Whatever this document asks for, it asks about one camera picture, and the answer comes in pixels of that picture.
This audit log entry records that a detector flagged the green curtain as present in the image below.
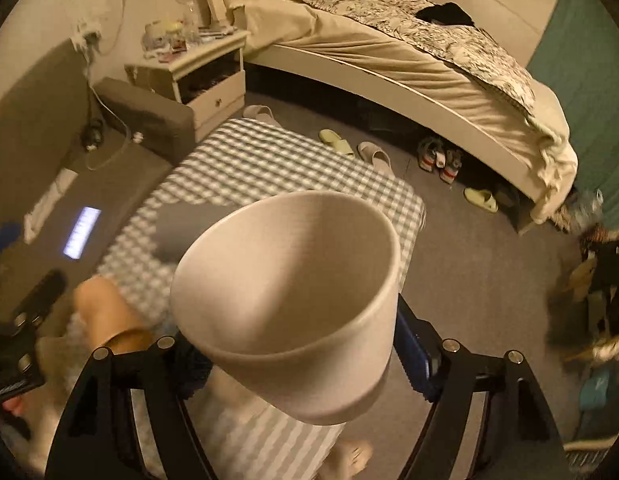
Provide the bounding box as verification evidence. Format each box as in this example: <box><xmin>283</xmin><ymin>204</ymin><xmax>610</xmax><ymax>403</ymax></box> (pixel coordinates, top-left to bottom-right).
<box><xmin>527</xmin><ymin>0</ymin><xmax>619</xmax><ymax>229</ymax></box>

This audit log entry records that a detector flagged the black garment on bed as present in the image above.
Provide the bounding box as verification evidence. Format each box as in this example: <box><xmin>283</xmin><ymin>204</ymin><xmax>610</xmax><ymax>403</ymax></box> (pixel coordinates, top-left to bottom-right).
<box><xmin>415</xmin><ymin>2</ymin><xmax>475</xmax><ymax>27</ymax></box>

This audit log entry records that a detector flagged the dark grey sofa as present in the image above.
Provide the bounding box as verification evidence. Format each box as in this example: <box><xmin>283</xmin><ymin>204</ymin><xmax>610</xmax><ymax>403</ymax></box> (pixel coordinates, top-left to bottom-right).
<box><xmin>0</xmin><ymin>40</ymin><xmax>195</xmax><ymax>335</ymax></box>

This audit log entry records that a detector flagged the white ceramic cup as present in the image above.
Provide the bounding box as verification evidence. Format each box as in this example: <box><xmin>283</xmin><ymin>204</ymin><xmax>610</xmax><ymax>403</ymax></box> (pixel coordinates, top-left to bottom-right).
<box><xmin>170</xmin><ymin>191</ymin><xmax>401</xmax><ymax>426</ymax></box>

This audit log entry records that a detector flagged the white charging cable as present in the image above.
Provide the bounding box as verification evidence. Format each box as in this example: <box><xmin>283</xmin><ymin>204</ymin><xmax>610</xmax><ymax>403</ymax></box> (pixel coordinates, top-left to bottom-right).
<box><xmin>78</xmin><ymin>0</ymin><xmax>136</xmax><ymax>172</ymax></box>

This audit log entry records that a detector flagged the patterned grey duvet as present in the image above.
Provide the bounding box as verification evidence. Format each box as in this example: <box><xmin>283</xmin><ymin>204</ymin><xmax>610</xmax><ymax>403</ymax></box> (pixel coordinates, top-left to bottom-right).
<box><xmin>302</xmin><ymin>0</ymin><xmax>535</xmax><ymax>114</ymax></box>

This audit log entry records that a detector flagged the grey white checkered tablecloth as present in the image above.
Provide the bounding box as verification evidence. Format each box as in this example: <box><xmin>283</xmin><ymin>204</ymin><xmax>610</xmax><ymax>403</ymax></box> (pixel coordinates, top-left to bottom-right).
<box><xmin>98</xmin><ymin>119</ymin><xmax>425</xmax><ymax>479</ymax></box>

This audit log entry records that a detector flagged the chair with clothes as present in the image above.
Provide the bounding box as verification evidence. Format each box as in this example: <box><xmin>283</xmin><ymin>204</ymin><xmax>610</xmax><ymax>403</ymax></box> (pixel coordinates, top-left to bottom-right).
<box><xmin>549</xmin><ymin>224</ymin><xmax>619</xmax><ymax>367</ymax></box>

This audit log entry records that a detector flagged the white bedside table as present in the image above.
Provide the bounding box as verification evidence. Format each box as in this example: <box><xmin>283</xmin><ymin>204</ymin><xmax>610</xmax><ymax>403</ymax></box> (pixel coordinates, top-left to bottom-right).
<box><xmin>125</xmin><ymin>30</ymin><xmax>248</xmax><ymax>140</ymax></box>

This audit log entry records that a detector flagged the pale green slipper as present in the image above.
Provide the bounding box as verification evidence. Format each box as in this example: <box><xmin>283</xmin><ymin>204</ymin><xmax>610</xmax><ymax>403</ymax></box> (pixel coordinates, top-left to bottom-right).
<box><xmin>318</xmin><ymin>129</ymin><xmax>355</xmax><ymax>158</ymax></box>
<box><xmin>463</xmin><ymin>188</ymin><xmax>498</xmax><ymax>214</ymax></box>

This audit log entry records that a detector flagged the grey slipper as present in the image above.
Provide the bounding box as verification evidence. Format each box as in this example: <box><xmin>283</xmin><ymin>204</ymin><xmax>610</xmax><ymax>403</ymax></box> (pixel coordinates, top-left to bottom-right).
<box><xmin>357</xmin><ymin>141</ymin><xmax>394</xmax><ymax>177</ymax></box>

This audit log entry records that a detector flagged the grey plastic cup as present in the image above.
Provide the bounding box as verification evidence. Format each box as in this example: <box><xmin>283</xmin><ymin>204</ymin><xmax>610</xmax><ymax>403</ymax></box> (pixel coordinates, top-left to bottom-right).
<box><xmin>153</xmin><ymin>203</ymin><xmax>238</xmax><ymax>263</ymax></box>

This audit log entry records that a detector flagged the red white sneaker right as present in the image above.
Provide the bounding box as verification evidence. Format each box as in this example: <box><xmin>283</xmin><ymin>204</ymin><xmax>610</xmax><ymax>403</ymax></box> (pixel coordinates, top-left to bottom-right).
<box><xmin>439</xmin><ymin>150</ymin><xmax>462</xmax><ymax>184</ymax></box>

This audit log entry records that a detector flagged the bed with beige sheet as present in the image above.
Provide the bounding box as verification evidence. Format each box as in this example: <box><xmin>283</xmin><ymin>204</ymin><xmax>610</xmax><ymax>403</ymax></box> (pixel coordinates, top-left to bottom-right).
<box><xmin>208</xmin><ymin>0</ymin><xmax>579</xmax><ymax>223</ymax></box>

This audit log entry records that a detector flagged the lit smartphone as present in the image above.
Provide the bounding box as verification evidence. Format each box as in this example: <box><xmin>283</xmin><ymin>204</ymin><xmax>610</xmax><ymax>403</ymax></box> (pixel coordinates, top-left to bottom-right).
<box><xmin>63</xmin><ymin>206</ymin><xmax>101</xmax><ymax>260</ymax></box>

